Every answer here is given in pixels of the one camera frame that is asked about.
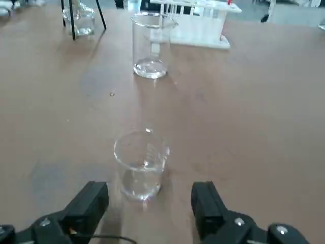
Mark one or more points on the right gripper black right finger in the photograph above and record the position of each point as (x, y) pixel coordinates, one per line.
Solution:
(218, 223)

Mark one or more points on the red-tipped rod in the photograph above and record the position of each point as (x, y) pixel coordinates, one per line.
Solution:
(229, 2)

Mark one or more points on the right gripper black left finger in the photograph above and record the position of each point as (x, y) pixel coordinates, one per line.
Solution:
(71, 221)

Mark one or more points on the small glass beaker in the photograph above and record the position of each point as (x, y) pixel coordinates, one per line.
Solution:
(141, 183)

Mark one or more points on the large glass beaker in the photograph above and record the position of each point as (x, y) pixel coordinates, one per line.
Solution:
(149, 68)

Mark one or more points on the white test tube rack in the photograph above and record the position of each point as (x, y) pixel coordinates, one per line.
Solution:
(203, 33)

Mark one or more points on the clear glass jar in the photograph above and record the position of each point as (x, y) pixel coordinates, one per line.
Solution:
(83, 25)

